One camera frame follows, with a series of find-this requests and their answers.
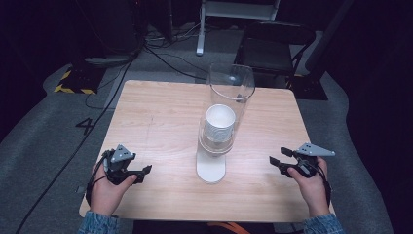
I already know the person's right hand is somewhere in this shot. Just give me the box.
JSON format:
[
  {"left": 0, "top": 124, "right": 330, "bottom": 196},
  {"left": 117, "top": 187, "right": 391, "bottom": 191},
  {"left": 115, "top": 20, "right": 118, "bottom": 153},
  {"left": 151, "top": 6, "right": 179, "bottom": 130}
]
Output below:
[{"left": 286, "top": 157, "right": 331, "bottom": 218}]

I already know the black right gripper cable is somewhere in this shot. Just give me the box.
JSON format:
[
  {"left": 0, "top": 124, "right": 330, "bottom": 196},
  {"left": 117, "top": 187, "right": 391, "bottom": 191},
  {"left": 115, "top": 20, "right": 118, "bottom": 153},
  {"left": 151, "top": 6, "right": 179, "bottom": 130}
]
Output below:
[{"left": 313, "top": 159, "right": 333, "bottom": 207}]

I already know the white metal stand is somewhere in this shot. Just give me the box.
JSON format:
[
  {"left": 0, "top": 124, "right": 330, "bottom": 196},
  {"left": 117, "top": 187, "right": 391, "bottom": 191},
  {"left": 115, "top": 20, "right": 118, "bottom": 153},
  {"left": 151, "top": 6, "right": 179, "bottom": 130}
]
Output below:
[{"left": 196, "top": 0, "right": 282, "bottom": 57}]

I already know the black slanted post with base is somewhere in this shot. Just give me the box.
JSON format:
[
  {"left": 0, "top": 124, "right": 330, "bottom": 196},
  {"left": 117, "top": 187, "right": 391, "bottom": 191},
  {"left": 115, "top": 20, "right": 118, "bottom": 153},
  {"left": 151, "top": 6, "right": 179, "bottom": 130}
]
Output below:
[{"left": 289, "top": 0, "right": 356, "bottom": 101}]

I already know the long black floor cable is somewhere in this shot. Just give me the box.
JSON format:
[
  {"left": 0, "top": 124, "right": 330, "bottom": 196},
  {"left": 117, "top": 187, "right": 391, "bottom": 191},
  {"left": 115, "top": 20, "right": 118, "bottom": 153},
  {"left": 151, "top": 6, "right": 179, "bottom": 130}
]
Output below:
[{"left": 14, "top": 48, "right": 144, "bottom": 234}]

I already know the grey flat stand base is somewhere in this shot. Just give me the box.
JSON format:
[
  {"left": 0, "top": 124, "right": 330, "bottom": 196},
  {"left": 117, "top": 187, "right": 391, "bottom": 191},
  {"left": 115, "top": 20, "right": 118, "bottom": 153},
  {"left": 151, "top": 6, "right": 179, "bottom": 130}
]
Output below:
[{"left": 84, "top": 55, "right": 134, "bottom": 68}]

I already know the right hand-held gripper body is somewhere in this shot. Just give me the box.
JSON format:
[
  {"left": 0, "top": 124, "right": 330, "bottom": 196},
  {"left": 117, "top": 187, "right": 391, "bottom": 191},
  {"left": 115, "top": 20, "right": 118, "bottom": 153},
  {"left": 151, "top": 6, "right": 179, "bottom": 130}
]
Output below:
[{"left": 285, "top": 142, "right": 336, "bottom": 178}]

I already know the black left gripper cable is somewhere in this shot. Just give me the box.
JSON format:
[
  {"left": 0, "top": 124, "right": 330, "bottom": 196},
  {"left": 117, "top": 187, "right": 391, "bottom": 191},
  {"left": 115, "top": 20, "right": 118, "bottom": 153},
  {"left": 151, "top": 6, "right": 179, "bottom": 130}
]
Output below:
[{"left": 85, "top": 150, "right": 110, "bottom": 207}]

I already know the black yellow striped floor plate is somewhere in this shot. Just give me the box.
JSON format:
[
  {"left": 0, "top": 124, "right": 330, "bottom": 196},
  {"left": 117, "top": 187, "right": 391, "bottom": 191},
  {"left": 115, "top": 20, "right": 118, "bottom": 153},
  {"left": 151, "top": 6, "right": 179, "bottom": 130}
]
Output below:
[{"left": 53, "top": 65, "right": 105, "bottom": 96}]

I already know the white paper cup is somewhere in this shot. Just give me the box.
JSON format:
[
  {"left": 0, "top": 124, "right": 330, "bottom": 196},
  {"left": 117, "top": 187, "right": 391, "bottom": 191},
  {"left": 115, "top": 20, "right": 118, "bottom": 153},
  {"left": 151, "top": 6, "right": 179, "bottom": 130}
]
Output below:
[{"left": 203, "top": 103, "right": 238, "bottom": 144}]

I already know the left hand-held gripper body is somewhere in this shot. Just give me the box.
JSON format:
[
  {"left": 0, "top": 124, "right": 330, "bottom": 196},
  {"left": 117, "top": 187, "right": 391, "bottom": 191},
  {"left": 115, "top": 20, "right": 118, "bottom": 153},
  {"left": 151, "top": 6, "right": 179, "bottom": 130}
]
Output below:
[{"left": 102, "top": 144, "right": 137, "bottom": 186}]

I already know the orange strap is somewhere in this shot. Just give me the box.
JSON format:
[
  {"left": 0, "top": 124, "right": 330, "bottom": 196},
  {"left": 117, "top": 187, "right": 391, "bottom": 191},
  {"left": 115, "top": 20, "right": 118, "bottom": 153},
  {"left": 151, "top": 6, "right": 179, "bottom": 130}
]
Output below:
[{"left": 207, "top": 221, "right": 251, "bottom": 234}]

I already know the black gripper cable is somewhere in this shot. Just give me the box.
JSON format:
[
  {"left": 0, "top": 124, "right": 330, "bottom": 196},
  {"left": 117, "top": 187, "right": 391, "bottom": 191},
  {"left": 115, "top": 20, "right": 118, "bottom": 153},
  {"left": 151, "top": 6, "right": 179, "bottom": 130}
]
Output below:
[
  {"left": 313, "top": 159, "right": 333, "bottom": 207},
  {"left": 85, "top": 150, "right": 110, "bottom": 207}
]

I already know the person's left hand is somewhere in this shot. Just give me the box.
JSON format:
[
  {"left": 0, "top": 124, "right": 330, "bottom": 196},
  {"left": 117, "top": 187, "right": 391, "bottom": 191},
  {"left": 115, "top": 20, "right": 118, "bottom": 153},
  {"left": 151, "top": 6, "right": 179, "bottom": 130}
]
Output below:
[{"left": 90, "top": 161, "right": 138, "bottom": 217}]

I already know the thin black floor cable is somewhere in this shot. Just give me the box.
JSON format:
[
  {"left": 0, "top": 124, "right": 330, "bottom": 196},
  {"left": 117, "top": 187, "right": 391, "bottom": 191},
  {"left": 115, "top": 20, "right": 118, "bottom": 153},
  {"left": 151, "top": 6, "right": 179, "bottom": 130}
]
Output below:
[{"left": 84, "top": 61, "right": 131, "bottom": 110}]

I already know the clear cup dispenser white base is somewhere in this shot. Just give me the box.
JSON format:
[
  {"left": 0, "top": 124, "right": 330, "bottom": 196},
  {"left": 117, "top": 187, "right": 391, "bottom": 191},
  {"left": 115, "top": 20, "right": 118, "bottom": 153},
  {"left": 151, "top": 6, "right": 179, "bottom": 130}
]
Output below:
[{"left": 195, "top": 62, "right": 256, "bottom": 185}]

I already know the black chair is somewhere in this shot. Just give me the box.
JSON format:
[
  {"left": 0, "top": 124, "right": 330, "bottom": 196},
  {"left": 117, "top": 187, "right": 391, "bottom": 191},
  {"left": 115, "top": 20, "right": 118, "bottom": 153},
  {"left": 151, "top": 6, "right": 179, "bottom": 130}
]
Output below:
[{"left": 233, "top": 19, "right": 317, "bottom": 90}]

